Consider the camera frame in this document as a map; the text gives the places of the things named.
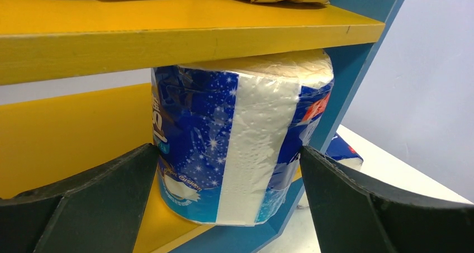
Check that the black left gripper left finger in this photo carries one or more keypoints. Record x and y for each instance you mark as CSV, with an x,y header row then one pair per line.
x,y
97,210

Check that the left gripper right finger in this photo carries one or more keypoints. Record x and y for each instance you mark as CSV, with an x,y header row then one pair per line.
x,y
354,212

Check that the blue roll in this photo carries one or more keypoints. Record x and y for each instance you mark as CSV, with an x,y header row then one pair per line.
x,y
229,132
340,151

